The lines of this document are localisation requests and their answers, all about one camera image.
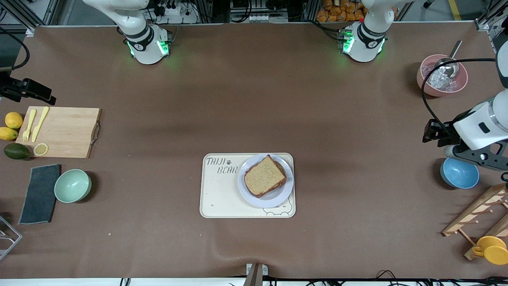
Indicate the aluminium frame profile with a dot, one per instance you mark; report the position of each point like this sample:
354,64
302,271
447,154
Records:
482,26
31,31

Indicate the mint green bowl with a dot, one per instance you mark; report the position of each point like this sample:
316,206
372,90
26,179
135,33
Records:
72,186

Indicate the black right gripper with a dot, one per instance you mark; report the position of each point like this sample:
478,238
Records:
15,89

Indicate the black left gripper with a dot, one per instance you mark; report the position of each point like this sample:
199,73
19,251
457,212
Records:
447,133

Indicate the wooden cup rack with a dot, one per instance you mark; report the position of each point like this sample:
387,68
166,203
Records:
476,210

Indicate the lemon slice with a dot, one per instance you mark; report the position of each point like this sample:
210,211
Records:
41,149

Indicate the toast with fried egg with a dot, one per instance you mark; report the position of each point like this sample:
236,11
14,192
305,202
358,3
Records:
279,183

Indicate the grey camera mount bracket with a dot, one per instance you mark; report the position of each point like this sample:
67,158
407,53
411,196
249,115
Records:
256,274

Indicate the yellow plastic knife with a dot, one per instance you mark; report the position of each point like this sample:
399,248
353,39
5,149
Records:
39,125

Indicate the blue bowl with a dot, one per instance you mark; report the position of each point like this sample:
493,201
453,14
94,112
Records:
459,176

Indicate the small white power strip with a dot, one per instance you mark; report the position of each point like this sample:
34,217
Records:
262,18

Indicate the bag of orange buns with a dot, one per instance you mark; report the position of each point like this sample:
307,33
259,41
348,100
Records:
341,10

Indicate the yellow plastic cup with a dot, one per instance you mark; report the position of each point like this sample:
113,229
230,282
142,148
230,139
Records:
495,255

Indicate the yellow lemon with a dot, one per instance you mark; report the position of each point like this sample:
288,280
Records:
14,120
8,134

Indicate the plain brown bread slice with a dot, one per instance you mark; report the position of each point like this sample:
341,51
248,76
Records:
264,176

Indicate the dark grey cloth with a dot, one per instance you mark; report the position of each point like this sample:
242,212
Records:
39,194

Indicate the cream bear print tray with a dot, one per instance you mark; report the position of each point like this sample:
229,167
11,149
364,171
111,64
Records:
222,194

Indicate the metal scoop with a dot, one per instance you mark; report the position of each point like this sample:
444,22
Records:
448,67

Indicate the round white plate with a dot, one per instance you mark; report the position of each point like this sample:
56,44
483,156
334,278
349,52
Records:
274,198

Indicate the white power strip with plugs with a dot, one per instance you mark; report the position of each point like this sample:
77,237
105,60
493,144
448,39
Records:
174,12

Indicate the wooden cutting board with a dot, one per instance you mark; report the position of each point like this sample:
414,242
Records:
67,135

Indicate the yellow plastic fork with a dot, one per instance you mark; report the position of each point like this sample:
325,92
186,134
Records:
31,119

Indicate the clear ice cubes pile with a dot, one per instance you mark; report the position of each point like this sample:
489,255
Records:
440,81

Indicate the pink bowl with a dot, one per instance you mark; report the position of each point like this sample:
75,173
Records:
421,81

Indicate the green avocado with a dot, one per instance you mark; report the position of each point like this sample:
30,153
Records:
16,151

